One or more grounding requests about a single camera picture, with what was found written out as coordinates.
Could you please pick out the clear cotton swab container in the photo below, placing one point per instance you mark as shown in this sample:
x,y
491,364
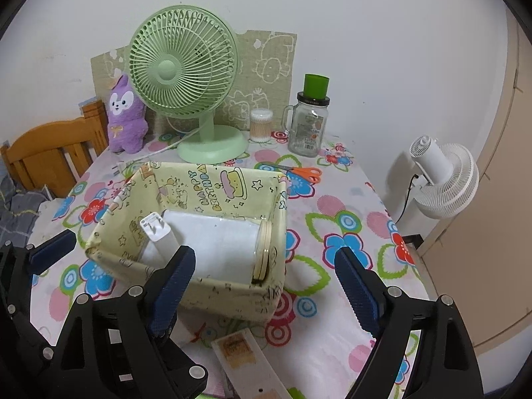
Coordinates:
x,y
262,126

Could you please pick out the beige tape roll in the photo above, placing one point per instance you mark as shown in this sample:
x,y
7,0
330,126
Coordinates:
x,y
264,253

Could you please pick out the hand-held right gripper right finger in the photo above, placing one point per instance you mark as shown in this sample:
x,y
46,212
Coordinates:
x,y
357,295

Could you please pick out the white box with orange label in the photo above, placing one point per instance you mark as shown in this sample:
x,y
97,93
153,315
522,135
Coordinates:
x,y
253,374

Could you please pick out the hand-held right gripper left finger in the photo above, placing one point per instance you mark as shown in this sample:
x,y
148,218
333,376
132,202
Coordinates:
x,y
174,291

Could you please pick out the purple plush toy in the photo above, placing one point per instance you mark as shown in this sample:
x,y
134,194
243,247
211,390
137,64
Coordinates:
x,y
124,108

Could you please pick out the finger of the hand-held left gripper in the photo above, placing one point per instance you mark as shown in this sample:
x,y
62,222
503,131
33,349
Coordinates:
x,y
20,332
52,251

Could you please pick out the grey plaid cloth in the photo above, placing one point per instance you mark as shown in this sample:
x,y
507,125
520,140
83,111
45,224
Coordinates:
x,y
16,212

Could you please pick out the white charger plug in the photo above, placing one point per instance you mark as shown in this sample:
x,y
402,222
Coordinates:
x,y
160,237

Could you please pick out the flowered tablecloth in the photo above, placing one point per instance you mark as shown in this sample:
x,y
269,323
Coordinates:
x,y
332,216

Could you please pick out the yellow printed storage box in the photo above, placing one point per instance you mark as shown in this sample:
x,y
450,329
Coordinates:
x,y
232,299

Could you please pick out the glass jar with green lid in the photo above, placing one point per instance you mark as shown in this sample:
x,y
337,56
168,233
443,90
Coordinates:
x,y
309,129

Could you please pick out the beige printed backdrop board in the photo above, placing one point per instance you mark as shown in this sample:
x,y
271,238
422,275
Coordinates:
x,y
270,62

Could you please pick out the wooden chair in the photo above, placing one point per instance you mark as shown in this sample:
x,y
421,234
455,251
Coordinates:
x,y
50,141

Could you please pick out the green desk fan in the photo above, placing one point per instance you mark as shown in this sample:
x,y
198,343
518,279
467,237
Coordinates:
x,y
166,70

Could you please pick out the beige wooden door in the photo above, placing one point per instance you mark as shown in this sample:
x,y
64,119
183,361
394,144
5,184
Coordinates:
x,y
490,216

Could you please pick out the white clip fan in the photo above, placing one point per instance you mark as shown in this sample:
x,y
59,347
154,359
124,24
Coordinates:
x,y
449,183

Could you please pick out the black metal bracket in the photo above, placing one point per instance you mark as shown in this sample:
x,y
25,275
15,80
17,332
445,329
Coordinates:
x,y
413,239

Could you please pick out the white charger inside box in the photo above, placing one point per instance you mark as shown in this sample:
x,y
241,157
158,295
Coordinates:
x,y
220,245

